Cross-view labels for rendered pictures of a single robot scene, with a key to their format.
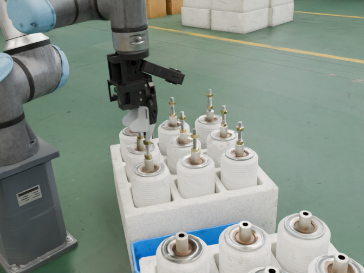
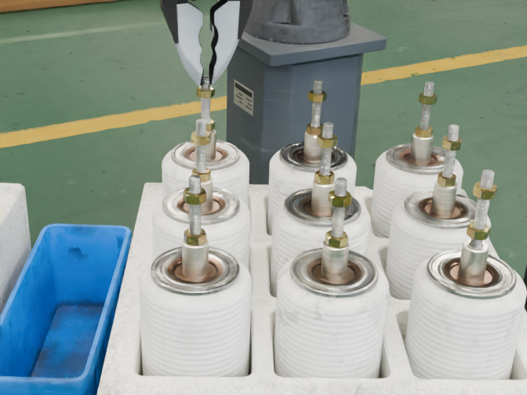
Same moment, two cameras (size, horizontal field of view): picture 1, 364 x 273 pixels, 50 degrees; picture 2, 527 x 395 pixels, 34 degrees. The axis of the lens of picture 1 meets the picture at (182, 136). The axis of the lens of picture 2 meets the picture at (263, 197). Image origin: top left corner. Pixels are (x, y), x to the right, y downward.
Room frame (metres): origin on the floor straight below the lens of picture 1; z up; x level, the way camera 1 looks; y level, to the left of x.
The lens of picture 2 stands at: (1.07, -0.74, 0.64)
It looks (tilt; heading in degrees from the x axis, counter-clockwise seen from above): 27 degrees down; 101
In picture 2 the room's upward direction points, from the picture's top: 2 degrees clockwise
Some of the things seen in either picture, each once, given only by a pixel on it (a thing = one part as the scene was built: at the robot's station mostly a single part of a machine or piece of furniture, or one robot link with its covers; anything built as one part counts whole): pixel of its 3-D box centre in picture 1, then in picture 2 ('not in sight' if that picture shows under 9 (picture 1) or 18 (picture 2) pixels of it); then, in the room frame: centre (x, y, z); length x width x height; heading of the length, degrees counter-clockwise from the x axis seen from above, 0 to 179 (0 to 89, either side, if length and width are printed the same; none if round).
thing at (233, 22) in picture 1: (239, 18); not in sight; (3.90, -0.61, 0.09); 0.39 x 0.39 x 0.18; 45
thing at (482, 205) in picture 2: (209, 101); (481, 212); (1.12, -0.09, 0.31); 0.01 x 0.01 x 0.08
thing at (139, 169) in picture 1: (149, 168); (205, 155); (0.84, 0.08, 0.25); 0.08 x 0.08 x 0.01
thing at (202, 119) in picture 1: (210, 119); (470, 274); (1.12, -0.09, 0.25); 0.08 x 0.08 x 0.01
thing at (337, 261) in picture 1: (340, 265); not in sight; (0.48, -0.24, 0.26); 0.02 x 0.02 x 0.03
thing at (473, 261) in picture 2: (209, 115); (473, 261); (1.12, -0.09, 0.26); 0.02 x 0.02 x 0.03
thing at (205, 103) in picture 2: (147, 149); (205, 110); (0.84, 0.08, 0.30); 0.01 x 0.01 x 0.08
